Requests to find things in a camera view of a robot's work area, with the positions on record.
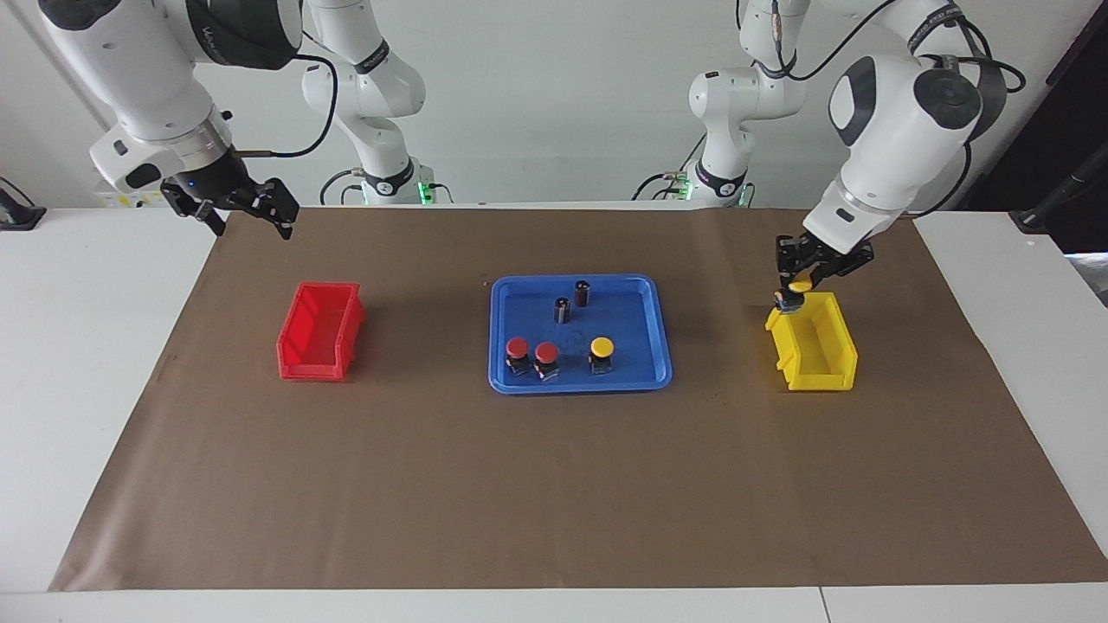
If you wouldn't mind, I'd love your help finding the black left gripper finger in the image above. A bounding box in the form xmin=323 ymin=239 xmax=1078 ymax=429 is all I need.
xmin=809 ymin=256 xmax=854 ymax=288
xmin=775 ymin=235 xmax=806 ymax=299

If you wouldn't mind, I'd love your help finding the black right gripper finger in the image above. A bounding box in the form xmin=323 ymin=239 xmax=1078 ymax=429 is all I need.
xmin=255 ymin=177 xmax=301 ymax=241
xmin=162 ymin=186 xmax=228 ymax=237

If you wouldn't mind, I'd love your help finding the blue plastic tray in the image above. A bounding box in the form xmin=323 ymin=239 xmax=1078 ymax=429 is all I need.
xmin=488 ymin=274 xmax=674 ymax=395

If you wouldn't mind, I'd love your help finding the yellow plastic bin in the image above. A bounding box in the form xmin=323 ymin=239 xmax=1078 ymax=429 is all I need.
xmin=764 ymin=291 xmax=859 ymax=393

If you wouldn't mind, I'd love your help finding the red plastic bin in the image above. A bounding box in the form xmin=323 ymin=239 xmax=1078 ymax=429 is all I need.
xmin=276 ymin=281 xmax=366 ymax=382

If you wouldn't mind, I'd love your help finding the black device at table edge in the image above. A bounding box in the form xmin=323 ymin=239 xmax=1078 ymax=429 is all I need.
xmin=0 ymin=177 xmax=46 ymax=231

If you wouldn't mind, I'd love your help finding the black pole with base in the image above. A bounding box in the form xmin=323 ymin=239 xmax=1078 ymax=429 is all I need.
xmin=1008 ymin=169 xmax=1108 ymax=233

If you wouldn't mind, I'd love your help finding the black background panel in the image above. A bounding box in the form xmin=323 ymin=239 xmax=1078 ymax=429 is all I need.
xmin=974 ymin=9 xmax=1108 ymax=254

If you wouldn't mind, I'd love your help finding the brown paper table mat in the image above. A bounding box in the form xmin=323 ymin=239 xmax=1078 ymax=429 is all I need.
xmin=48 ymin=206 xmax=1108 ymax=592

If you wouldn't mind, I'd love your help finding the black base cable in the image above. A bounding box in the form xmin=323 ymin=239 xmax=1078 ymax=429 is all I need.
xmin=632 ymin=130 xmax=706 ymax=202
xmin=319 ymin=169 xmax=364 ymax=206

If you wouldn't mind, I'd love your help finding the white wall socket box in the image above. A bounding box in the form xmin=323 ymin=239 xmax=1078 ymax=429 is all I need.
xmin=93 ymin=186 xmax=174 ymax=209

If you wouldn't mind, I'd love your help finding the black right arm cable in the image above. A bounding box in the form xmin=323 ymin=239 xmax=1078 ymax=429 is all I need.
xmin=234 ymin=52 xmax=338 ymax=159

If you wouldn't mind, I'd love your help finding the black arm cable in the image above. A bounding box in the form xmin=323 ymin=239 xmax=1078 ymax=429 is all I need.
xmin=736 ymin=0 xmax=1027 ymax=217
xmin=234 ymin=52 xmax=338 ymax=159

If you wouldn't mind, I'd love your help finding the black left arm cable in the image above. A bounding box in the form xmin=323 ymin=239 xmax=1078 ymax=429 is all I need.
xmin=736 ymin=0 xmax=1027 ymax=217

